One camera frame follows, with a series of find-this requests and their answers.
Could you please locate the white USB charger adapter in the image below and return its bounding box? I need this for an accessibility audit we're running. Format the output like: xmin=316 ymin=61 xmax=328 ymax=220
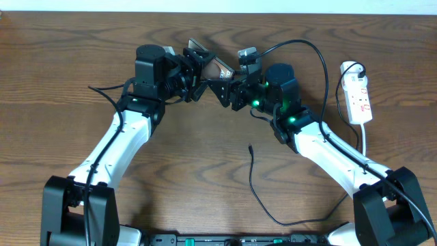
xmin=340 ymin=61 xmax=368 ymax=89

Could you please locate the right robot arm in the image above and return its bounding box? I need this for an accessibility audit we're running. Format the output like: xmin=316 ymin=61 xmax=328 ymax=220
xmin=202 ymin=62 xmax=436 ymax=245

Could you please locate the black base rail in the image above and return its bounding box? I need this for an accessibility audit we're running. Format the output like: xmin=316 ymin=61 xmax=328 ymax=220
xmin=139 ymin=234 xmax=330 ymax=246

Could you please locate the white power strip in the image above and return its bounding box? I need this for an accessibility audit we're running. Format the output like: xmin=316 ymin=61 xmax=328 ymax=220
xmin=341 ymin=85 xmax=373 ymax=125

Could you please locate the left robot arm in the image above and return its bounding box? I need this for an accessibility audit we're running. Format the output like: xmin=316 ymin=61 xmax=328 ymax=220
xmin=40 ymin=44 xmax=215 ymax=245

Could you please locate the white power strip cord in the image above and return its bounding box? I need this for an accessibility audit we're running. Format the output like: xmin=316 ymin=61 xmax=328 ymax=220
xmin=360 ymin=123 xmax=367 ymax=156

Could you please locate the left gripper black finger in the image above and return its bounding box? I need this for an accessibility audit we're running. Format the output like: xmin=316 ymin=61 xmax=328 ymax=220
xmin=191 ymin=82 xmax=208 ymax=102
xmin=183 ymin=48 xmax=216 ymax=67

